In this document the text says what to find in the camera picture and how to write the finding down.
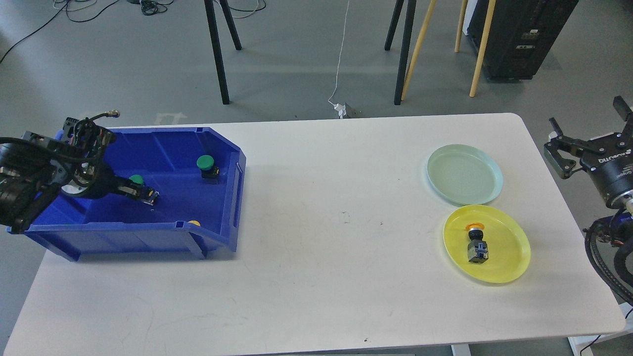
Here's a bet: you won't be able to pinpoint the black tripod legs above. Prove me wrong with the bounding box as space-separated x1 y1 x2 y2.
203 0 242 104
384 0 417 105

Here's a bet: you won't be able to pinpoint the wooden leg right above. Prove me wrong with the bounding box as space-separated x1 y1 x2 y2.
469 0 497 98

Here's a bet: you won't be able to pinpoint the wooden leg middle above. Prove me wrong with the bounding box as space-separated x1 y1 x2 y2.
454 0 468 53

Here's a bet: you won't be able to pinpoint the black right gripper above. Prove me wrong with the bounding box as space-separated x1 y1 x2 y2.
544 95 633 208

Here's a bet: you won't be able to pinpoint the white cable on floor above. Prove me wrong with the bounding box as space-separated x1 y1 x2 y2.
327 0 350 119

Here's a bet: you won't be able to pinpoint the yellow plate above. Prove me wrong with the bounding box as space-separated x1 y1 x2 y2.
443 205 531 284

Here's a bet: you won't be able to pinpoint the black floor cables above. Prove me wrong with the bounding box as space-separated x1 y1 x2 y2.
0 0 268 64

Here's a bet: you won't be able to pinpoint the green push button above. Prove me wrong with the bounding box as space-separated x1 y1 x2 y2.
196 155 220 184
129 175 160 206

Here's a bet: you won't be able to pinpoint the black cabinet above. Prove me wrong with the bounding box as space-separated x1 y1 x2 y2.
483 0 578 83

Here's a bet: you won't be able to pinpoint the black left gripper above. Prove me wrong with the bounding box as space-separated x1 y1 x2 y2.
62 162 160 206

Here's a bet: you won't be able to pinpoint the black tripod legs left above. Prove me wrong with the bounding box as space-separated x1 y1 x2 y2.
203 0 242 104

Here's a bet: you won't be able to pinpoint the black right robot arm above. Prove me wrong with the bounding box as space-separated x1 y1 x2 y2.
544 95 633 304

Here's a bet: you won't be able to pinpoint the light green plate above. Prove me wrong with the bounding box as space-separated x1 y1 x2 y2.
425 144 504 206

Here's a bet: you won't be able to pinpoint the yellow push button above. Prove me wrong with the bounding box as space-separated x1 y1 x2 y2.
466 222 489 264

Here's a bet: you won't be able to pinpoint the black tripod legs centre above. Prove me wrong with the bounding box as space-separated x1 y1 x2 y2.
384 0 417 105

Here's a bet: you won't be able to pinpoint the wooden leg left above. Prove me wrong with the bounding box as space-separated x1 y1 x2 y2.
401 0 437 101

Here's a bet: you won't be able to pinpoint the wooden leg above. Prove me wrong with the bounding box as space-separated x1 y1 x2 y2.
469 0 497 98
401 0 437 101
454 0 468 53

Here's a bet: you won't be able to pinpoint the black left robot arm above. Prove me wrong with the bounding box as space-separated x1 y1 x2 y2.
0 110 160 234

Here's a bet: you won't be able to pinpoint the blue plastic bin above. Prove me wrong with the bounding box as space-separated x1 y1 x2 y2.
25 128 246 261

